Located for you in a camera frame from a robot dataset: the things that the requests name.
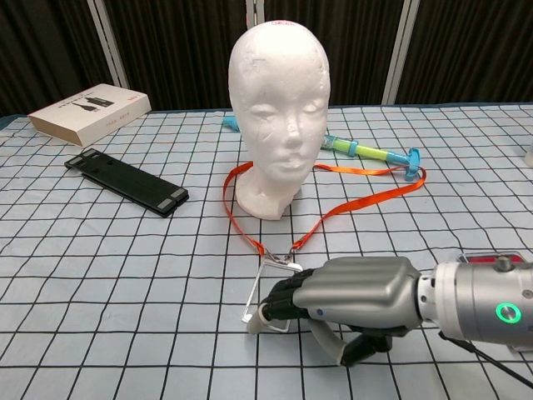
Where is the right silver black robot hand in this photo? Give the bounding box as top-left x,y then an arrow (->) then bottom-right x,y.
245,256 -> 424,368

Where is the white badge holder frame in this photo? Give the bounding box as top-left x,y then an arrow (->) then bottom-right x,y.
239,256 -> 305,334

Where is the orange lanyard strap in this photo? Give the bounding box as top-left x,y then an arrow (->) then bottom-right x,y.
223,162 -> 427,262

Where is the white foam mannequin head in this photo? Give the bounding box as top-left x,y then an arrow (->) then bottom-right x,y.
227,19 -> 331,220

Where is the red ink pad case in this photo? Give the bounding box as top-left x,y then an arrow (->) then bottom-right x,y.
457,249 -> 533,355

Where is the green blue toy pen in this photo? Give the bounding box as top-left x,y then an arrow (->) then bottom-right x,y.
222,115 -> 421,183

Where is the white checkered tablecloth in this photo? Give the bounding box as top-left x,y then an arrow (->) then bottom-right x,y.
0,102 -> 533,400

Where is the black folding stand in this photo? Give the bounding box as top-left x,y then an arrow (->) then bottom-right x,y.
63,147 -> 189,218

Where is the black folding screen partition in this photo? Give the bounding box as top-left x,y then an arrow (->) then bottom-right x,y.
0,0 -> 533,118

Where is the white cardboard product box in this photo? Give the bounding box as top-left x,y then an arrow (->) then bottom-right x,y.
27,82 -> 152,148

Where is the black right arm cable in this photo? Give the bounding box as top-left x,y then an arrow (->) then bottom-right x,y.
439,331 -> 533,387

